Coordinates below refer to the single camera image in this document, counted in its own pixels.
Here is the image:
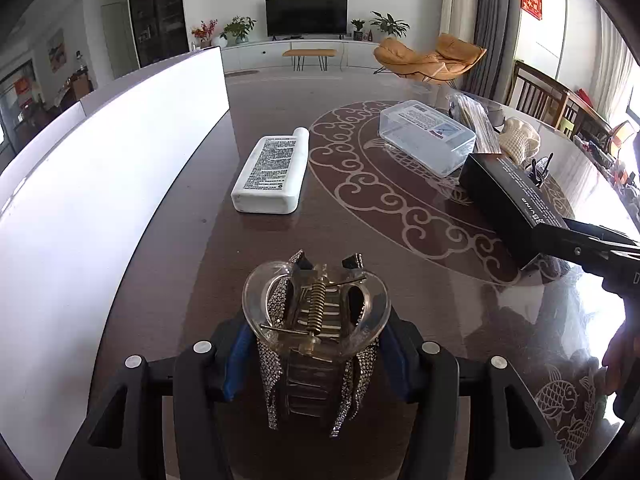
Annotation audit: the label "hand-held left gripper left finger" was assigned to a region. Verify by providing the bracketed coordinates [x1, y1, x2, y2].
[55, 317, 261, 480]

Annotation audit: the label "large leafy potted plant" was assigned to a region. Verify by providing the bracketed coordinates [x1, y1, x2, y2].
[369, 11, 410, 40]

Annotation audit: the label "grey curtain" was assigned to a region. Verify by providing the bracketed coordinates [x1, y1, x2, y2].
[472, 0, 523, 106]

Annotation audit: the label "wooden armchair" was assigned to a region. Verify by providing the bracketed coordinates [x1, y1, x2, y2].
[565, 89, 617, 142]

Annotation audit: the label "flat screen television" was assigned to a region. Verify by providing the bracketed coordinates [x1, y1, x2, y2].
[265, 0, 348, 38]

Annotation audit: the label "orange bench with metal legs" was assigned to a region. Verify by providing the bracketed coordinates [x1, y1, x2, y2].
[282, 49, 337, 72]

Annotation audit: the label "clear rhinestone hair clip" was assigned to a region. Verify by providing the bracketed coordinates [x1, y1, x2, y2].
[242, 249, 392, 438]

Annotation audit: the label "framed wall painting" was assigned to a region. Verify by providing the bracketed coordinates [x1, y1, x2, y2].
[47, 29, 67, 73]

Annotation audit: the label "black cardboard box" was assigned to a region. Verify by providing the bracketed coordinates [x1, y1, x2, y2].
[459, 152, 576, 271]

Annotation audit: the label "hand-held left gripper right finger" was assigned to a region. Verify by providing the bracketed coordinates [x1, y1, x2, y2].
[377, 305, 576, 480]

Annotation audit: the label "clear glasses with black temples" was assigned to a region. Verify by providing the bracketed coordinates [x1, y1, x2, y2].
[527, 152, 556, 186]

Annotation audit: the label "white lotion bottle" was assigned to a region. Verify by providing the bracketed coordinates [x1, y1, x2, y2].
[231, 127, 311, 216]

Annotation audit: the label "green potted plant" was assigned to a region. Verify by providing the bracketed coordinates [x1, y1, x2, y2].
[220, 16, 257, 45]

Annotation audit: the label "pack of cotton swabs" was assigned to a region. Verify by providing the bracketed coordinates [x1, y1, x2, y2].
[446, 91, 503, 156]

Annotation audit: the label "clear plastic box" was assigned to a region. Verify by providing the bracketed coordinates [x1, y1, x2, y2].
[378, 100, 477, 178]

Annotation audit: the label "wooden chair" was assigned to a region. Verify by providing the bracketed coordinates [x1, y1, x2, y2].
[507, 60, 571, 128]

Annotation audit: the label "standing air conditioner with cover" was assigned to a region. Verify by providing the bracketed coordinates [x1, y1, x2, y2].
[442, 0, 481, 51]

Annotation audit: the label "white television cabinet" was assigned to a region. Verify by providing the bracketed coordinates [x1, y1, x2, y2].
[220, 37, 401, 73]

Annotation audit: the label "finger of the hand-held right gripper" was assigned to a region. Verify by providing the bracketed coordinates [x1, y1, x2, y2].
[564, 217, 640, 249]
[560, 241, 640, 273]

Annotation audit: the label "person's right hand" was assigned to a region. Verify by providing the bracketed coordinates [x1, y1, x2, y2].
[601, 330, 640, 421]

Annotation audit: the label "orange lounge chair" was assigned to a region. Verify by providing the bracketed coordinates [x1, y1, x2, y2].
[373, 34, 487, 86]

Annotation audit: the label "dark glass display cabinet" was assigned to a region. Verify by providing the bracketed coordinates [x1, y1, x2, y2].
[126, 0, 188, 68]

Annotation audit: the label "cream knitted glove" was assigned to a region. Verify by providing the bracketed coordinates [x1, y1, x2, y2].
[500, 116, 542, 165]

